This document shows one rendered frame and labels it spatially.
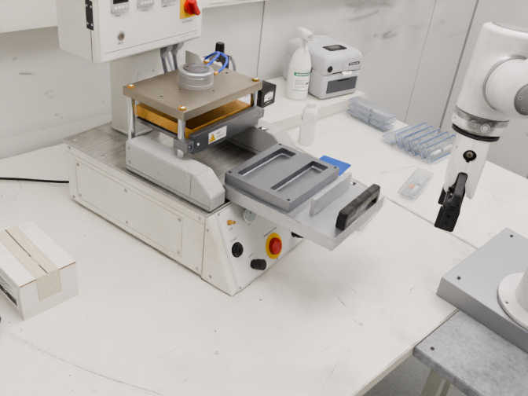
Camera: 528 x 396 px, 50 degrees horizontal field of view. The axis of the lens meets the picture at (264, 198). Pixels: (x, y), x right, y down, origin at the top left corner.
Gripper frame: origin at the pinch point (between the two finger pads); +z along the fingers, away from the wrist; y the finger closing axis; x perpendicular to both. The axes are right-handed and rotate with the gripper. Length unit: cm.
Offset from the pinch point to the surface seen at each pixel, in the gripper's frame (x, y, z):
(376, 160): 18, 81, 27
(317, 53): 51, 110, 5
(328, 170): 24.3, 20.3, 7.9
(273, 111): 58, 89, 23
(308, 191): 26.0, 10.4, 9.1
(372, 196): 13.3, 13.7, 7.7
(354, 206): 15.8, 6.5, 7.3
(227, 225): 40.6, 5.7, 20.0
